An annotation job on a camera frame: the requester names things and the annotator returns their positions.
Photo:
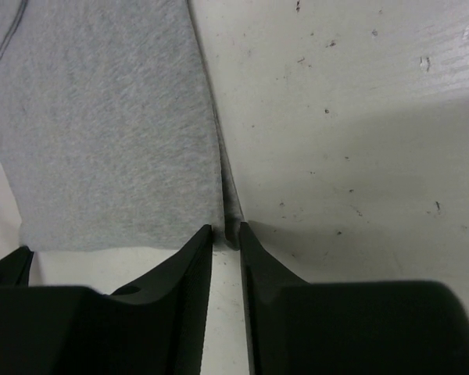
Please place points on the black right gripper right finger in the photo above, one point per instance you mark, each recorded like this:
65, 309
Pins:
385, 327

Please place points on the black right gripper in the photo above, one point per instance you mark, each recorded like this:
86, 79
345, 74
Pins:
15, 268

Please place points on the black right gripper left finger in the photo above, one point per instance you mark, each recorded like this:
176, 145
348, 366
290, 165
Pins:
153, 325

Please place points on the grey tank top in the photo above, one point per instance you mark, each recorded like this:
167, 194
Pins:
108, 133

